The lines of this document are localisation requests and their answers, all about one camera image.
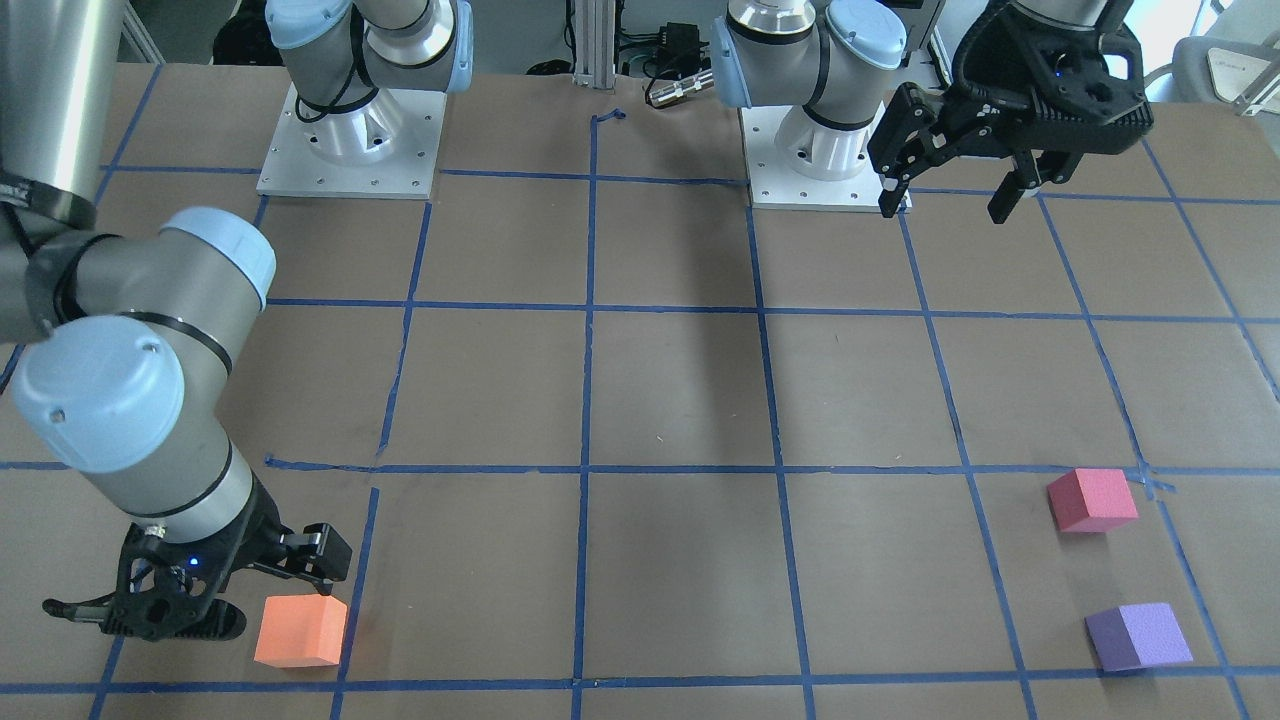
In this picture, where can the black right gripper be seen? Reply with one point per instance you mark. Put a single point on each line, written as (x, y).
(262, 527)

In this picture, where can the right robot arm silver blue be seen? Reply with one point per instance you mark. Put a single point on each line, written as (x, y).
(129, 343)

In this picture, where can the pink foam cube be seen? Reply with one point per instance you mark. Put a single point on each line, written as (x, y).
(1091, 500)

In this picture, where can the aluminium frame post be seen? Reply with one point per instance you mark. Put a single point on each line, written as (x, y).
(594, 30)

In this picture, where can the brown paper table mat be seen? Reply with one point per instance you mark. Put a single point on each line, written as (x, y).
(609, 440)

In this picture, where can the silver metal connector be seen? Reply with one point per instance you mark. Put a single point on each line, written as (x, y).
(662, 95)

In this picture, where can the purple foam cube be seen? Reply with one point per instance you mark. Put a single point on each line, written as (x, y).
(1137, 636)

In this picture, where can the orange foam cube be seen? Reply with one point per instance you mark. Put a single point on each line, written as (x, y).
(301, 630)

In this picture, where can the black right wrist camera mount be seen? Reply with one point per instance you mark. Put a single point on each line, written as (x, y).
(151, 602)

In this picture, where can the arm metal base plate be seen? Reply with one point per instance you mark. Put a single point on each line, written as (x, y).
(386, 150)
(796, 164)

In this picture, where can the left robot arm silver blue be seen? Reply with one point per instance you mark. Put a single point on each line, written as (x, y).
(837, 63)

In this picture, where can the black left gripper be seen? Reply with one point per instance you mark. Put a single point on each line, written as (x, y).
(1000, 72)

